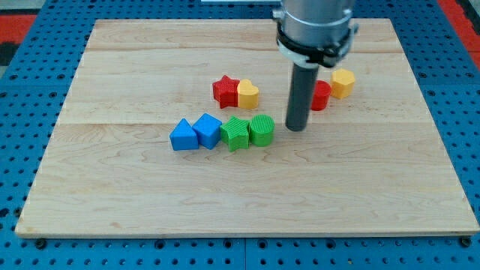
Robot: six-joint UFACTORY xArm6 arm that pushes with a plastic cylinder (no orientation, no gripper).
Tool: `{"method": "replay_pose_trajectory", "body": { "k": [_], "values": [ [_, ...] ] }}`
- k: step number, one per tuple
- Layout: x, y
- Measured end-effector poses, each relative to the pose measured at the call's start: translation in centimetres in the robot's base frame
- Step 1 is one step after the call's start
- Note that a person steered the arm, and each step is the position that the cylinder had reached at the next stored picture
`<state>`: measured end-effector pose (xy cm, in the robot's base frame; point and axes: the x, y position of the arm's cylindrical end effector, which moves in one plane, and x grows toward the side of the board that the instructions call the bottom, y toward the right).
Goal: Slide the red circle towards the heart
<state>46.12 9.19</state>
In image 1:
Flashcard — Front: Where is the green circle block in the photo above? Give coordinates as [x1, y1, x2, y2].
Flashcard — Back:
[250, 114, 275, 147]

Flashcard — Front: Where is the yellow heart block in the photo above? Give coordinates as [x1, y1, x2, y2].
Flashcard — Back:
[237, 79, 260, 110]

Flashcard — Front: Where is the blue triangle block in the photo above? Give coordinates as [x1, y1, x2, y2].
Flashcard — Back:
[169, 118, 199, 151]

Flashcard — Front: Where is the red star block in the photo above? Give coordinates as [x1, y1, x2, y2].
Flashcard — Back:
[212, 75, 240, 109]

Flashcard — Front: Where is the wooden board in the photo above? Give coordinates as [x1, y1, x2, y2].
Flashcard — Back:
[16, 19, 479, 239]

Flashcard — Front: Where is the blue cube block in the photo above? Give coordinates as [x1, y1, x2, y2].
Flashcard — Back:
[193, 113, 222, 150]

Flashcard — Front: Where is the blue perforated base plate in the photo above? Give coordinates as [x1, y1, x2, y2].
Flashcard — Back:
[1, 0, 479, 269]

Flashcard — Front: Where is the yellow hexagon block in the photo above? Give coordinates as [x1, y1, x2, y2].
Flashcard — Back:
[331, 68, 356, 99]

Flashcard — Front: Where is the red circle block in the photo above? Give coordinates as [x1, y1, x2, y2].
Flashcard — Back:
[310, 80, 332, 111]

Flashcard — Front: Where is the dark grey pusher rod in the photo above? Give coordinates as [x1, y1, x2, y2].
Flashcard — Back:
[285, 64, 319, 131]

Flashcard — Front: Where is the green star block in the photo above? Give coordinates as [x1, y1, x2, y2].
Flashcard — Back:
[220, 115, 250, 152]

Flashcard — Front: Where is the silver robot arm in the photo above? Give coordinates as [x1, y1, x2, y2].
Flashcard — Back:
[271, 0, 359, 69]

